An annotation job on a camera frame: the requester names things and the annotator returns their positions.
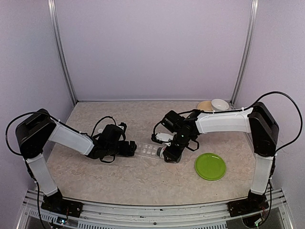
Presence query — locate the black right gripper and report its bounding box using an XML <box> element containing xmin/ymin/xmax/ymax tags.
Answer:
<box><xmin>163</xmin><ymin>132</ymin><xmax>192</xmax><ymax>162</ymax></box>

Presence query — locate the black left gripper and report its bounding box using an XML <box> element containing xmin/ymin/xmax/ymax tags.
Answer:
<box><xmin>106</xmin><ymin>141</ymin><xmax>136</xmax><ymax>156</ymax></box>

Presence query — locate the grey-capped orange pill bottle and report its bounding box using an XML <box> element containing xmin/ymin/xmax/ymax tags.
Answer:
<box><xmin>156</xmin><ymin>147</ymin><xmax>166</xmax><ymax>159</ymax></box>

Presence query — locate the clear plastic pill organizer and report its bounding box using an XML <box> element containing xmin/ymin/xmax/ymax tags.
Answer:
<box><xmin>135</xmin><ymin>143</ymin><xmax>161</xmax><ymax>158</ymax></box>

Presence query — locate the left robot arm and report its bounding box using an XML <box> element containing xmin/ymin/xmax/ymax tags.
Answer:
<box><xmin>15</xmin><ymin>109</ymin><xmax>137</xmax><ymax>212</ymax></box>

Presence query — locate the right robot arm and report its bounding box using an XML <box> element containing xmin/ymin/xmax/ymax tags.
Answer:
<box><xmin>156</xmin><ymin>102</ymin><xmax>279</xmax><ymax>212</ymax></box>

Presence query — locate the green plate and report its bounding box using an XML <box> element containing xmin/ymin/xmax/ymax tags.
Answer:
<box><xmin>194</xmin><ymin>153</ymin><xmax>226</xmax><ymax>181</ymax></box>

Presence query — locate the beige wooden plate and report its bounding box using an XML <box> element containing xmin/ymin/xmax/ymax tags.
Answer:
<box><xmin>197</xmin><ymin>101</ymin><xmax>213</xmax><ymax>112</ymax></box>

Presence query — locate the white ceramic bowl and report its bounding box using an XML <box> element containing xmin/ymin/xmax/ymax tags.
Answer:
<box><xmin>211</xmin><ymin>99</ymin><xmax>230</xmax><ymax>111</ymax></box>

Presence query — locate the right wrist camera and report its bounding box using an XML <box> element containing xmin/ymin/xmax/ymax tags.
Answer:
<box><xmin>151</xmin><ymin>133</ymin><xmax>173</xmax><ymax>146</ymax></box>

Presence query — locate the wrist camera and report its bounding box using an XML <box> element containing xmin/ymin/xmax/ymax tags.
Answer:
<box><xmin>151</xmin><ymin>133</ymin><xmax>173</xmax><ymax>146</ymax></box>
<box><xmin>118</xmin><ymin>122</ymin><xmax>127</xmax><ymax>141</ymax></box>

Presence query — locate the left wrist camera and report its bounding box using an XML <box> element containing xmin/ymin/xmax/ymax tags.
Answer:
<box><xmin>118</xmin><ymin>122</ymin><xmax>127</xmax><ymax>141</ymax></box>

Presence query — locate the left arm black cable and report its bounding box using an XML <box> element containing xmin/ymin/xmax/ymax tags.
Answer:
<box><xmin>4</xmin><ymin>112</ymin><xmax>127</xmax><ymax>164</ymax></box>

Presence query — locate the front aluminium rail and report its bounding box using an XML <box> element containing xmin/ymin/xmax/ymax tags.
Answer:
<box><xmin>17</xmin><ymin>189</ymin><xmax>293</xmax><ymax>229</ymax></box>

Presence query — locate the left aluminium frame post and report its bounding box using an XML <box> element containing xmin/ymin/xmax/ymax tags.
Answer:
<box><xmin>48</xmin><ymin>0</ymin><xmax>78</xmax><ymax>106</ymax></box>

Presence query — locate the aluminium frame post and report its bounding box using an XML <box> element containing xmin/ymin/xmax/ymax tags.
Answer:
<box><xmin>48</xmin><ymin>0</ymin><xmax>78</xmax><ymax>106</ymax></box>
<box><xmin>230</xmin><ymin>0</ymin><xmax>259</xmax><ymax>106</ymax></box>

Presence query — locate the right aluminium frame post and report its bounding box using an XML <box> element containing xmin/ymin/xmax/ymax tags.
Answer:
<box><xmin>230</xmin><ymin>0</ymin><xmax>259</xmax><ymax>106</ymax></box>

